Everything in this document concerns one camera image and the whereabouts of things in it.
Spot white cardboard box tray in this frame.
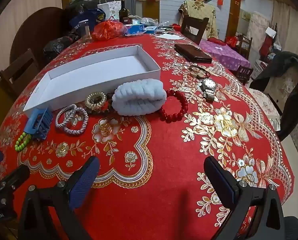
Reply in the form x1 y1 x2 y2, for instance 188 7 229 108
23 45 161 112

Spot eyeglasses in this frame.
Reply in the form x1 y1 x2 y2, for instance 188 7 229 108
189 65 211 79

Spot silver wristwatch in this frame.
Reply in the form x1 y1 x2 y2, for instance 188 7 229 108
197 77 220 103

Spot red bead bracelet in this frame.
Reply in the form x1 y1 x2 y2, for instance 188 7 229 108
159 89 188 123

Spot white paper sheet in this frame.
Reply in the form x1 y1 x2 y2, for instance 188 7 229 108
155 33 187 40

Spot green bead bracelet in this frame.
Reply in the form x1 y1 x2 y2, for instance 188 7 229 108
15 132 32 153

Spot brown leather wallet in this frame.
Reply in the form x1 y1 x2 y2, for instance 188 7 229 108
174 44 212 64

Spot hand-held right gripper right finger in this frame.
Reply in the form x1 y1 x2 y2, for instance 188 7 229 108
204 156 285 240

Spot red plastic bag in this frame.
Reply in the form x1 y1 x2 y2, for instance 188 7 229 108
91 20 128 42

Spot beige curtain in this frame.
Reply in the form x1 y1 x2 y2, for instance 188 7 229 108
271 0 298 52

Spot light blue fluffy scrunchie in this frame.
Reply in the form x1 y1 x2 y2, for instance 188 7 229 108
112 79 167 117

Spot grey braided bracelet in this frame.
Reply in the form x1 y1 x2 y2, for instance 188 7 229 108
55 104 78 128
61 107 89 136

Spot blue tissue pack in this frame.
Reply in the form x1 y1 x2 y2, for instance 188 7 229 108
125 24 146 36

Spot cream quilted cloth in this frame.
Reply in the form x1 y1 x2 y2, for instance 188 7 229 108
178 0 218 39

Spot floral covered chair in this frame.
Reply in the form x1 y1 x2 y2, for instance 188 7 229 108
249 66 298 132

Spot purple tablecloth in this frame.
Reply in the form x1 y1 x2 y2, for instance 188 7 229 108
199 39 250 70

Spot brown wooden chair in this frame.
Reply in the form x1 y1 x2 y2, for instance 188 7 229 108
0 48 41 100

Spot small black garbage bag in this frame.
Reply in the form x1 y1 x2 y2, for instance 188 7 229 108
43 34 81 60

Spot white paper gift bag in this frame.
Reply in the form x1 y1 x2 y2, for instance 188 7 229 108
97 0 122 20

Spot round wooden table board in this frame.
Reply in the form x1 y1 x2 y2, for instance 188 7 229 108
9 7 69 63

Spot dark wine bottle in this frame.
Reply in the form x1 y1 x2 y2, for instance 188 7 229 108
119 0 131 24

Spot blue shopping bag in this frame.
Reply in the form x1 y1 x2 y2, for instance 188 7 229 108
69 8 106 32

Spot dark brown bead bracelet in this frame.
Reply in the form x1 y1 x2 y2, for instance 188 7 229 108
88 92 118 117

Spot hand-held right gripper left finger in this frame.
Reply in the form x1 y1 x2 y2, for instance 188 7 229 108
18 156 101 240

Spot gold spiral hair tie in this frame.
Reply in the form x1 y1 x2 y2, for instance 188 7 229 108
85 92 107 110

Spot black mesh chair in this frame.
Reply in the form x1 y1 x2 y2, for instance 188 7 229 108
282 215 298 240

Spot clear glass jar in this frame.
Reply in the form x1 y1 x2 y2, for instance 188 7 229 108
79 20 92 40

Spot large black garbage bag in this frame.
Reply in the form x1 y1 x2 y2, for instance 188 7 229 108
64 0 102 20

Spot dark wooden chair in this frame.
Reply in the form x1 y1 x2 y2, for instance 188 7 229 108
180 14 210 42

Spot blue hair claw clip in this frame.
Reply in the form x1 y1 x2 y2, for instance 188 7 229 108
24 107 54 140

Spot dark grey jacket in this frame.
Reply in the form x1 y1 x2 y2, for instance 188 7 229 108
252 51 298 140

